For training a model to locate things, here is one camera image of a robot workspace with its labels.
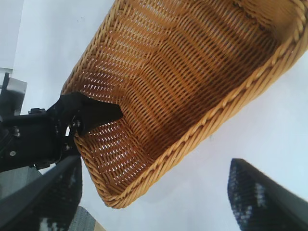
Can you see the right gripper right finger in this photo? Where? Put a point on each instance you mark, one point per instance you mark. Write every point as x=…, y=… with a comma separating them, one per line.
x=269, y=204

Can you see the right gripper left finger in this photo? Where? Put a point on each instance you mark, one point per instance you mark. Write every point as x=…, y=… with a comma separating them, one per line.
x=43, y=199

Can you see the woven wicker basket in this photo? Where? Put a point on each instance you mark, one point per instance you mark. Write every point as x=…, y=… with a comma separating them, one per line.
x=180, y=84

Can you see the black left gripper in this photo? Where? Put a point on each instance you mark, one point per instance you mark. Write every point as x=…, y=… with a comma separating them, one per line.
x=31, y=139

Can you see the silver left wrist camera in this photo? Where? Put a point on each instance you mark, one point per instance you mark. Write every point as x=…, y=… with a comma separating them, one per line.
x=16, y=93

